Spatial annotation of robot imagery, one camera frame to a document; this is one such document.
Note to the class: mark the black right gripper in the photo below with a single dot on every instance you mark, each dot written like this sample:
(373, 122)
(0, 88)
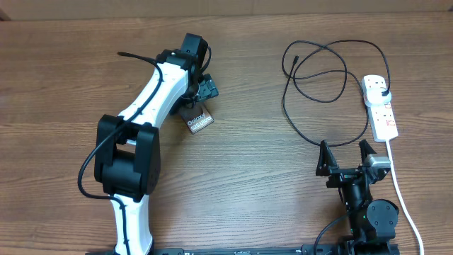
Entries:
(326, 166)

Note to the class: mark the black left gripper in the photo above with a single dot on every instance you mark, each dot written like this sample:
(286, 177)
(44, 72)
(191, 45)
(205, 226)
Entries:
(207, 88)

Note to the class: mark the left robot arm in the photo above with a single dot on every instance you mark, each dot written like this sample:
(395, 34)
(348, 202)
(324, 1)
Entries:
(127, 156)

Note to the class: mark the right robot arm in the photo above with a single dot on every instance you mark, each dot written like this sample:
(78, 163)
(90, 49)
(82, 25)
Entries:
(372, 222)

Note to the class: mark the white charger plug adapter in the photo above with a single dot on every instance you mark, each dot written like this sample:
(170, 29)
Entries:
(375, 97)

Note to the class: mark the white power strip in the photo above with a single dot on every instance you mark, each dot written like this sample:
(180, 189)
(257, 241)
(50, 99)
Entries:
(381, 117)

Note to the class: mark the cardboard backdrop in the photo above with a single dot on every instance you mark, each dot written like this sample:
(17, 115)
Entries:
(44, 10)

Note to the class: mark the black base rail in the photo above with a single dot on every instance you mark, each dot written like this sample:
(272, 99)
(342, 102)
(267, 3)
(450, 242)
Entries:
(307, 249)

